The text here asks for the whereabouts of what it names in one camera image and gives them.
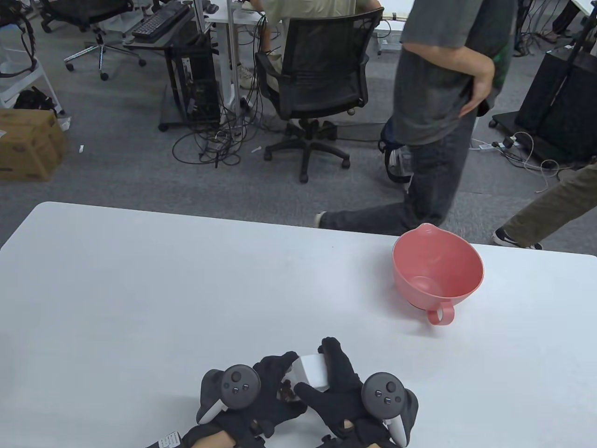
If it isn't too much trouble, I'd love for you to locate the small white box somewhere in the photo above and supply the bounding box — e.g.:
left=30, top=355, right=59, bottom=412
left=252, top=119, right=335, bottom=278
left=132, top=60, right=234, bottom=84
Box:
left=293, top=355, right=329, bottom=392

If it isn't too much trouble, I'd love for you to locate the black office chair chrome base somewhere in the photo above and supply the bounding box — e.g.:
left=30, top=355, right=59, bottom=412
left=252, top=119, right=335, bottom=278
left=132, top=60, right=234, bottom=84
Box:
left=39, top=0, right=148, bottom=81

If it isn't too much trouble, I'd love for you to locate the tangle of black cables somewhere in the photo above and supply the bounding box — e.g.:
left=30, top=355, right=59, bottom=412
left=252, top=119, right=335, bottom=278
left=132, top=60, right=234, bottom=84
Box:
left=172, top=91, right=264, bottom=168

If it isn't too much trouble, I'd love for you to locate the dark grey left wrist controller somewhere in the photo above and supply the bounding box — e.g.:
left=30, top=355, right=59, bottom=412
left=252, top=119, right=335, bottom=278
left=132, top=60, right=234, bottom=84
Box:
left=196, top=364, right=261, bottom=424

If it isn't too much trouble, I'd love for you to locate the black keyboard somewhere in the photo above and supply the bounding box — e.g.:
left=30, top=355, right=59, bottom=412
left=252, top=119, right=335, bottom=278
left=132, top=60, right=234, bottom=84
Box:
left=131, top=4, right=191, bottom=39

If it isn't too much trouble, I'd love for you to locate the black mesh office chair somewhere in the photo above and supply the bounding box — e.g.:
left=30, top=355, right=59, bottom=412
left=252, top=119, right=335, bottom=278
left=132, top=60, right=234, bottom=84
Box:
left=256, top=8, right=384, bottom=184

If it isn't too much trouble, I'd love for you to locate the person's left forearm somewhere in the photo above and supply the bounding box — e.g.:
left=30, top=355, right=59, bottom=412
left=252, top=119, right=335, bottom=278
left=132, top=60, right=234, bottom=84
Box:
left=191, top=430, right=243, bottom=448

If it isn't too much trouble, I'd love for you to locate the white cable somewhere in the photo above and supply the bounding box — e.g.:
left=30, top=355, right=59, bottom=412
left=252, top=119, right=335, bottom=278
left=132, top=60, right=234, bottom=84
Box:
left=500, top=132, right=562, bottom=195

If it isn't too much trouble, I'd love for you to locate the grey rolling computer stand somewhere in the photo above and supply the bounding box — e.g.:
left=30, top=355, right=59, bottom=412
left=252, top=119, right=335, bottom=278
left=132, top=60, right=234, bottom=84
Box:
left=122, top=8, right=222, bottom=133

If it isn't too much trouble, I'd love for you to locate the brown cardboard box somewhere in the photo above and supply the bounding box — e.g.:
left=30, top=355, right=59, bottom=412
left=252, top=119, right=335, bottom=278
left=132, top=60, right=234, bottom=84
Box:
left=0, top=108, right=69, bottom=182

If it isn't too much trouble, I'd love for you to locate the black computer tower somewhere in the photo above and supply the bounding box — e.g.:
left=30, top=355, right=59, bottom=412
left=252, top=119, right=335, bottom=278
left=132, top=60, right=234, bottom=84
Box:
left=179, top=43, right=221, bottom=125

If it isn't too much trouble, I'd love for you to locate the black backpack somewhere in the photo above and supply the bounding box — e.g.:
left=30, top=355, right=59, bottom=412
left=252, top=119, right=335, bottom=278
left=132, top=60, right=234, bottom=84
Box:
left=13, top=87, right=59, bottom=113

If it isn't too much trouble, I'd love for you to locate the person's right hand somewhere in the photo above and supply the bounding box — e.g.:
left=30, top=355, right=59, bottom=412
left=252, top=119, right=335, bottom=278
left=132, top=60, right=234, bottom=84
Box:
left=294, top=336, right=416, bottom=448

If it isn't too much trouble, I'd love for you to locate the dark grey right wrist controller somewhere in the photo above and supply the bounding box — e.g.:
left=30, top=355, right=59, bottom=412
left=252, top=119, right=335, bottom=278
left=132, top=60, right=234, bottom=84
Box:
left=361, top=372, right=419, bottom=447

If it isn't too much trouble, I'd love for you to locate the person's left hand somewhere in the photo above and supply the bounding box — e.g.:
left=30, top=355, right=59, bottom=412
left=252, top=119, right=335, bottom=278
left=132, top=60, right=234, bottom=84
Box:
left=181, top=351, right=309, bottom=448

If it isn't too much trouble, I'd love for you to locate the dark grey wrist controller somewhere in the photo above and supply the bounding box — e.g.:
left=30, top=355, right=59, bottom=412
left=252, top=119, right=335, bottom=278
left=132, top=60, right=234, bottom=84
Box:
left=196, top=364, right=261, bottom=424
left=361, top=372, right=419, bottom=447

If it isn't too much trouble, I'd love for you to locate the pink bowl with handle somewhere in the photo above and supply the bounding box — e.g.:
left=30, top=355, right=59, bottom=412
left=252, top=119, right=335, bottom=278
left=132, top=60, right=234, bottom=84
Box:
left=392, top=223, right=485, bottom=326

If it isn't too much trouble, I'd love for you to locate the white trolley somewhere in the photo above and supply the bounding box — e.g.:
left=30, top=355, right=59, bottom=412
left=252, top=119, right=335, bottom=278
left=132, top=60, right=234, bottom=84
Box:
left=0, top=49, right=71, bottom=118

